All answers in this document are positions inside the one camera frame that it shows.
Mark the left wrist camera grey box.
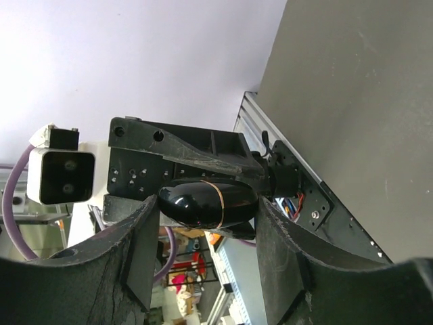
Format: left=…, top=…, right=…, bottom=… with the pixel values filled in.
left=26, top=123, right=95, bottom=205

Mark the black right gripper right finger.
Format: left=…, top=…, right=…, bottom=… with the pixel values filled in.
left=255, top=198, right=432, bottom=324

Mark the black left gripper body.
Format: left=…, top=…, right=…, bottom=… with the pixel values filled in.
left=107, top=116, right=271, bottom=204

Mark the glossy black gold-trim charging case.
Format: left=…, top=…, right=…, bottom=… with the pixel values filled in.
left=158, top=179, right=258, bottom=230

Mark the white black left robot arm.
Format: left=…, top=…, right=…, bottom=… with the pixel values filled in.
left=103, top=117, right=334, bottom=240

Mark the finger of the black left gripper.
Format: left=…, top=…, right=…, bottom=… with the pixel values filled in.
left=102, top=194, right=256, bottom=240
left=108, top=117, right=268, bottom=180

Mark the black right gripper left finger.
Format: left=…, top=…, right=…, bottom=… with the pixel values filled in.
left=1, top=196, right=160, bottom=324

